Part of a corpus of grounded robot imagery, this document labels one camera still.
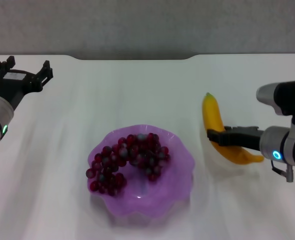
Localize yellow banana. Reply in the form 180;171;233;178
202;92;265;165

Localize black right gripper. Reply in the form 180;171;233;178
206;125;265;152

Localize right arm wrist cable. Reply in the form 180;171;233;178
270;159;295;183

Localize purple wavy-edged plate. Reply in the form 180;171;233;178
87;124;196;218

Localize right wrist camera housing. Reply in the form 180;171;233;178
256;79;295;126

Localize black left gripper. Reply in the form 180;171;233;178
0;55;54;111

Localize dark red grape bunch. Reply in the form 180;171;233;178
85;132;171;197

